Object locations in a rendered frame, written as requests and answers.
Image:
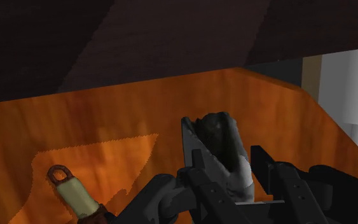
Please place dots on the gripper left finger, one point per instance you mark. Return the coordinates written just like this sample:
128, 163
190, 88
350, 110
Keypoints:
197, 198

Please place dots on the grey and black lumpy object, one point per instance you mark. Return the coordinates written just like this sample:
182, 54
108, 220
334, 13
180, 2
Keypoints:
219, 139

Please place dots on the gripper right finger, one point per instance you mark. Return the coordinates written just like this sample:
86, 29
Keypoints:
293, 192

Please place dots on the orange wooden table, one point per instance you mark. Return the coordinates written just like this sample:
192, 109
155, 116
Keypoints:
110, 105

